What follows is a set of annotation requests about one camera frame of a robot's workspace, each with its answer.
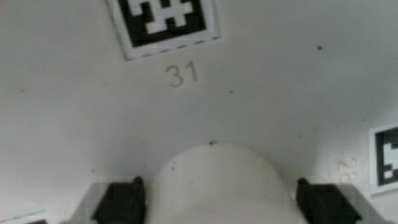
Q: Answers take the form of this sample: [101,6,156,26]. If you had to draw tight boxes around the white round table top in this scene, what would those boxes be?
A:
[0,0,398,224]

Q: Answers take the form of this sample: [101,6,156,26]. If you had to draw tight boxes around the white cylindrical table leg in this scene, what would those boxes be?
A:
[145,143,305,224]

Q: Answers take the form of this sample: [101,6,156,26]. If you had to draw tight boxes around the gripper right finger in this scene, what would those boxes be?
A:
[296,178,362,224]

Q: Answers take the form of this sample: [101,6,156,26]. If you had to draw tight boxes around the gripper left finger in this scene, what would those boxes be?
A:
[92,176,145,224]

